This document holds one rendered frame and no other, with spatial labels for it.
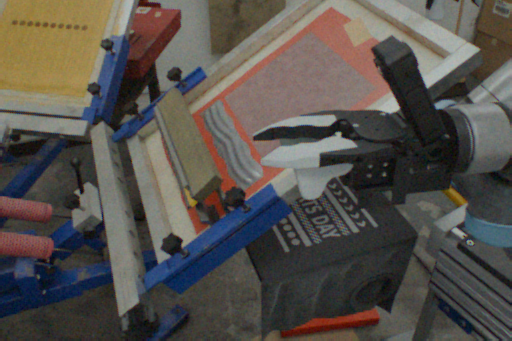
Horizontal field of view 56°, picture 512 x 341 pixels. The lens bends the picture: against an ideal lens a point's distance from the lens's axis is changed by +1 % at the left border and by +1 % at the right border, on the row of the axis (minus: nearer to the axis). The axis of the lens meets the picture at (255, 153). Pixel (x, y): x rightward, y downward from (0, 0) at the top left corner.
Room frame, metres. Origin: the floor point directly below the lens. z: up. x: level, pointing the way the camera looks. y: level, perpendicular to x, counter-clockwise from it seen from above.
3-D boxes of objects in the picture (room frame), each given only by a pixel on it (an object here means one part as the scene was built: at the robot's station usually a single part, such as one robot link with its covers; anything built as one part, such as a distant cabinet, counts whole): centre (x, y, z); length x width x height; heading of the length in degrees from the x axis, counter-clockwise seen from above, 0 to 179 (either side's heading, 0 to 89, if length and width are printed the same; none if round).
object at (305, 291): (0.90, -0.22, 0.79); 0.46 x 0.09 x 0.33; 110
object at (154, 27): (2.09, 0.64, 1.06); 0.61 x 0.46 x 0.12; 170
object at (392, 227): (1.08, -0.17, 0.95); 0.48 x 0.44 x 0.01; 110
